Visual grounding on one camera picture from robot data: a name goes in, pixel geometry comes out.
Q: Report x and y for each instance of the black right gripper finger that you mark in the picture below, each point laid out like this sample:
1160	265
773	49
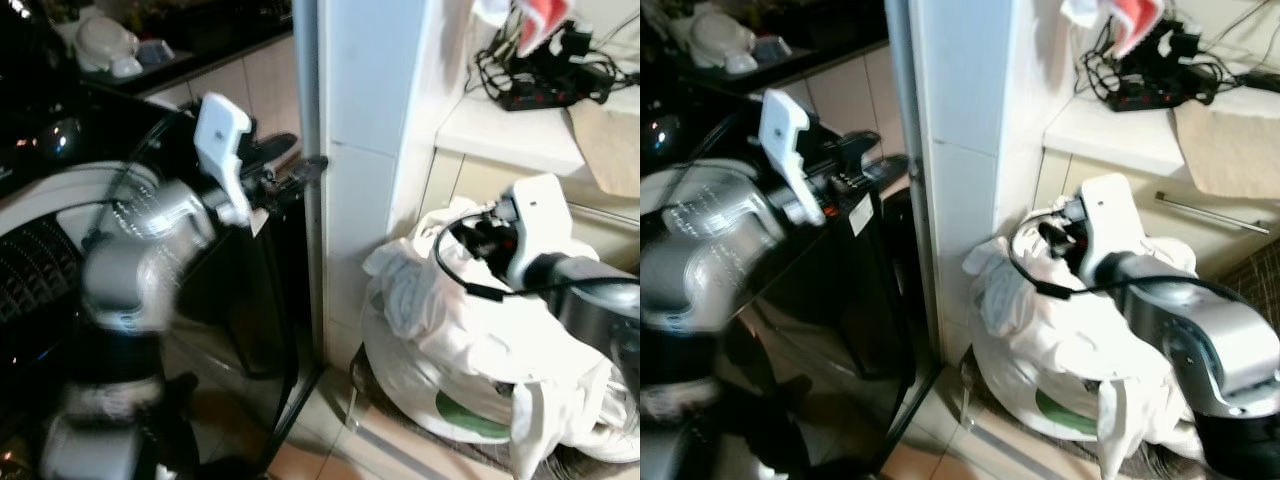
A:
1046	236
466	238

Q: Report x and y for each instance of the white laundry basket green label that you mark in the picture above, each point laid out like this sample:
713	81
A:
410	395
1010	395

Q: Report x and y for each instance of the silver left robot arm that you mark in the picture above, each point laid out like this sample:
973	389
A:
700	270
125	280

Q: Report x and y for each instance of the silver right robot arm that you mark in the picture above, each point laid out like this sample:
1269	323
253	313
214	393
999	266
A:
1205	335
600	305

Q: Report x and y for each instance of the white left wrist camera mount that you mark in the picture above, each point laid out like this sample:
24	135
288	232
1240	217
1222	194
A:
222	135
785	130

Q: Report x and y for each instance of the white round kitchen appliance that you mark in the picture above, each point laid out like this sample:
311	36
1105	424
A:
725	40
105	45

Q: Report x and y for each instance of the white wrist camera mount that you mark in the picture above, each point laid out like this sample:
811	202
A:
785	130
540	225
222	135
1105	220

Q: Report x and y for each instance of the red and white cloth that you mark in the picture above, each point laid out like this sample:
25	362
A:
1130	18
540	20

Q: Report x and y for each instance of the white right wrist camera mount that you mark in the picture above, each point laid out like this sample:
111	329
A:
540	225
1105	220

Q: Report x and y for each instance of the grey metal door frame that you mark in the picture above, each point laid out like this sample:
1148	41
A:
308	120
915	200

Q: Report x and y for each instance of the beige hanging towel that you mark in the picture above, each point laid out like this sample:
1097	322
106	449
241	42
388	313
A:
610	150
1230	150

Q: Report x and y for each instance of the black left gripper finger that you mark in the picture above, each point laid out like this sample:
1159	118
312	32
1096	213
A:
890	168
862	148
275	147
305	170

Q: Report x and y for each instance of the white clothes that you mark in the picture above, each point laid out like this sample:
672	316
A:
1030	330
440	320

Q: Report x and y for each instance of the metal towel bar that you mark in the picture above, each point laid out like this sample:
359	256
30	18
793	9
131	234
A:
1200	212
605	212

